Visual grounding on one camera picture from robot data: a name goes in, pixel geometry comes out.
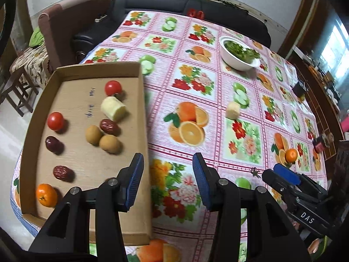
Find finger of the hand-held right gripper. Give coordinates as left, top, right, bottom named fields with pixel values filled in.
left=273, top=163, right=328, bottom=194
left=262, top=169, right=299, bottom=205

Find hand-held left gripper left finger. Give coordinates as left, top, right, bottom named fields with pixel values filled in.
left=29, top=153, right=145, bottom=262

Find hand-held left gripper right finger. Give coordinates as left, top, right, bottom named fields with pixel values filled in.
left=192, top=153, right=313, bottom=262

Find small orange mandarin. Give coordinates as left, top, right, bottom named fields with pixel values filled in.
left=285, top=148, right=298, bottom=164
left=36, top=183, right=58, bottom=208

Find tan longan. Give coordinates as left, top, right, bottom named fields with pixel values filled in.
left=85, top=125, right=104, bottom=146
left=99, top=134, right=121, bottom=154

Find cardboard tray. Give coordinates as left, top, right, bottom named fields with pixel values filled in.
left=20, top=61, right=153, bottom=246

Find dark red date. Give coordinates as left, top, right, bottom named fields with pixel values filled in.
left=53, top=165, right=75, bottom=182
left=45, top=136, right=64, bottom=154
left=99, top=119, right=120, bottom=136

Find pale yellow sugarcane piece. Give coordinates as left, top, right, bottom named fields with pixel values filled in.
left=226, top=102, right=241, bottom=120
left=101, top=96, right=127, bottom=122

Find red tomato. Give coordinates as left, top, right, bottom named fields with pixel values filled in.
left=105, top=80, right=122, bottom=97
left=47, top=112, right=65, bottom=131

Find red can on sideboard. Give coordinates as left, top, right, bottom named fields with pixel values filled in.
left=312, top=132, right=334, bottom=153

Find wooden side cabinet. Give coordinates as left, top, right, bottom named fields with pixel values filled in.
left=285, top=45, right=349, bottom=164

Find small black container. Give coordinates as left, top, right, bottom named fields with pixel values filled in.
left=292, top=80, right=308, bottom=95

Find floral fruit print tablecloth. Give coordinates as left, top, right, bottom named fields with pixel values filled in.
left=11, top=10, right=328, bottom=262

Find white bowl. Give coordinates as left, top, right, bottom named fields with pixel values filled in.
left=220, top=36, right=261, bottom=71

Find green leafy vegetables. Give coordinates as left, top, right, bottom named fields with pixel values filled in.
left=224, top=40, right=259, bottom=63

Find wooden stool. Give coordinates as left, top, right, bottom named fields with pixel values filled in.
left=0, top=65, right=40, bottom=118

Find floral seat cover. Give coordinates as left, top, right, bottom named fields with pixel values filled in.
left=10, top=45, right=51, bottom=88

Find red plastic item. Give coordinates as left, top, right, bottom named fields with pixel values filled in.
left=187, top=8, right=205, bottom=19

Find green cushion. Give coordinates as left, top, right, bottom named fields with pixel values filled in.
left=29, top=27, right=45, bottom=47

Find brown armchair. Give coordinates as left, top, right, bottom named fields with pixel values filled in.
left=9, top=0, right=112, bottom=88

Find black leather sofa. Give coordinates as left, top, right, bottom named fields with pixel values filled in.
left=72, top=0, right=271, bottom=60

